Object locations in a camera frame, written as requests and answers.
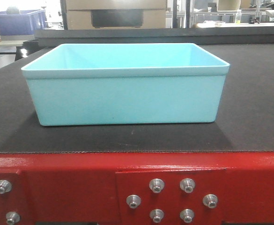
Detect light blue plastic bin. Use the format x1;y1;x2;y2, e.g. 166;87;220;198
22;43;230;126

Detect black conveyor belt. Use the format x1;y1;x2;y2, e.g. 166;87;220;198
0;27;274;154

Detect silver bolt upper middle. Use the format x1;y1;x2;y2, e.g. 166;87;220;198
149;178;165;194

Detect silver bolt upper right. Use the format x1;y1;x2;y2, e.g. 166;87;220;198
180;178;196;194

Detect silver bolt bottom middle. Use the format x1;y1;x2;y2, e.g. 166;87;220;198
149;209;164;223

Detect cardboard box with black slot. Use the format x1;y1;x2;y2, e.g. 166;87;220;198
66;0;167;30

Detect silver bolt bottom right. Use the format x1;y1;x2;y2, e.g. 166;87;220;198
179;209;195;224

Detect grey side table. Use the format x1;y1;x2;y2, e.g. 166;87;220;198
0;40;28;61

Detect blue crate on table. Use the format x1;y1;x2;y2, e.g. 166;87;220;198
0;9;46;36

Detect silver bolt far left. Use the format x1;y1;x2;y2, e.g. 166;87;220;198
0;180;13;195

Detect silver bolt lower left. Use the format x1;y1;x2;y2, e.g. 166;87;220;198
6;211;21;225

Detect silver bolt left of ring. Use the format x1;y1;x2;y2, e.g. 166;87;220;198
126;195;141;209

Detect silver bolt of ring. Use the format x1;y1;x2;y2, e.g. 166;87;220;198
202;194;218;209
126;195;141;209

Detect silver bolt right of ring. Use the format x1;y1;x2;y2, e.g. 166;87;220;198
202;194;218;209

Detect red conveyor frame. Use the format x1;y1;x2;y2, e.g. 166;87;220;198
0;153;274;225

